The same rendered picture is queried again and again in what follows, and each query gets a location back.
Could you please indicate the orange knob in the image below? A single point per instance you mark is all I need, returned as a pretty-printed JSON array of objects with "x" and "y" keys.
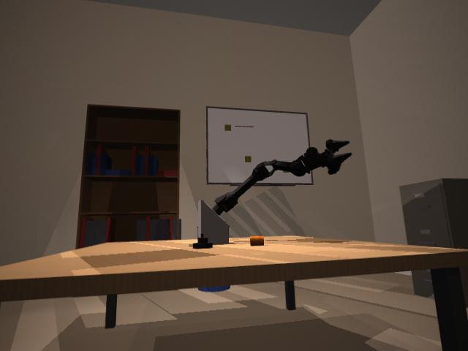
[{"x": 256, "y": 240}]

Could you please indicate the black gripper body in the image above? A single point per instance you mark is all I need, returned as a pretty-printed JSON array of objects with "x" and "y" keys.
[{"x": 327, "y": 157}]

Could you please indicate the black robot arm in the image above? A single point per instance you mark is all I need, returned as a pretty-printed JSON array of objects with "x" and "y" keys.
[{"x": 229, "y": 200}]

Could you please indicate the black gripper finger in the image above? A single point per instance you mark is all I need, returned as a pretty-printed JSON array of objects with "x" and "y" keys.
[
  {"x": 338, "y": 159},
  {"x": 339, "y": 143}
]

